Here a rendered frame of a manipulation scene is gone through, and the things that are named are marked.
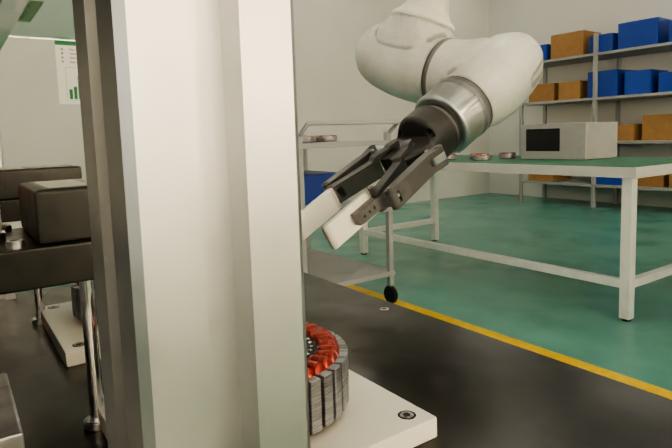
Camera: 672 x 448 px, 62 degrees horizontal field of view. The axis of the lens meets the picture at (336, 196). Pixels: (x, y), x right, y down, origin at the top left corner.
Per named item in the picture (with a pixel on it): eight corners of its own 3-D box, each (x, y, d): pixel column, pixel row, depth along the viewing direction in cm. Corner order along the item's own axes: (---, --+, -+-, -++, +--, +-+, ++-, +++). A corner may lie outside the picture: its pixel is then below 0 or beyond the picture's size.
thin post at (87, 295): (108, 415, 35) (96, 258, 34) (115, 426, 33) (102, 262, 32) (81, 424, 34) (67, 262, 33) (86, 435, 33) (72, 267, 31)
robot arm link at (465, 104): (450, 135, 81) (424, 157, 79) (426, 79, 78) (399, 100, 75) (501, 134, 74) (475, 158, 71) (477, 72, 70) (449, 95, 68)
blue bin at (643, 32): (636, 52, 641) (636, 27, 638) (675, 46, 607) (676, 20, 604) (617, 49, 616) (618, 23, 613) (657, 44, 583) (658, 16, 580)
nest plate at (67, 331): (187, 290, 63) (187, 279, 63) (246, 324, 51) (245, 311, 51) (39, 318, 55) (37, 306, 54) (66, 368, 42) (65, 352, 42)
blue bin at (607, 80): (608, 98, 674) (608, 73, 671) (637, 96, 644) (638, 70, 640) (587, 98, 651) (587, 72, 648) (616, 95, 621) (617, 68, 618)
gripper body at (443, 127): (472, 152, 71) (427, 193, 67) (425, 151, 78) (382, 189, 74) (451, 100, 68) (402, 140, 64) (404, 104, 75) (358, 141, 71)
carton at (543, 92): (547, 102, 741) (547, 86, 738) (572, 101, 712) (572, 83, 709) (528, 102, 718) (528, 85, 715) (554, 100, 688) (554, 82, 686)
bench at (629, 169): (434, 239, 494) (433, 154, 486) (714, 291, 315) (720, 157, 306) (353, 254, 443) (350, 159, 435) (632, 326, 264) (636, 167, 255)
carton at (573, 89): (576, 100, 706) (577, 83, 704) (598, 99, 683) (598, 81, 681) (558, 100, 683) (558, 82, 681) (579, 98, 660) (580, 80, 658)
